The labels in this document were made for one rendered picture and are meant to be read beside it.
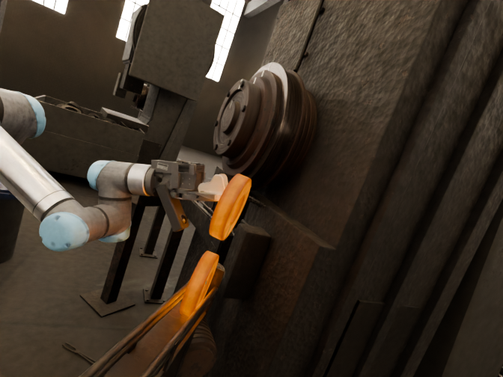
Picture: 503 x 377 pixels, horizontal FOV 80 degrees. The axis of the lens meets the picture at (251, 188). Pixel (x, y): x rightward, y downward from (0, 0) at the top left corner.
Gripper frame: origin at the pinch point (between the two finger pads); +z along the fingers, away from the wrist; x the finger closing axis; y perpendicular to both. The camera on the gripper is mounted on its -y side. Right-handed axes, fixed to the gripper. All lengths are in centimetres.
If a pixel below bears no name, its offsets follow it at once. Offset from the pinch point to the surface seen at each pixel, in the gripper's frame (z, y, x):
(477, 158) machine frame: 67, 15, 38
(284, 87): 6.2, 32.2, 31.6
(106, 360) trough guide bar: -8.9, -19.8, -31.0
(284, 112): 7.4, 23.9, 27.1
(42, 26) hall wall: -761, 318, 703
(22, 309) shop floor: -104, -68, 43
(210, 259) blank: -3.8, -14.2, -1.9
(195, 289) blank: -4.9, -19.2, -7.4
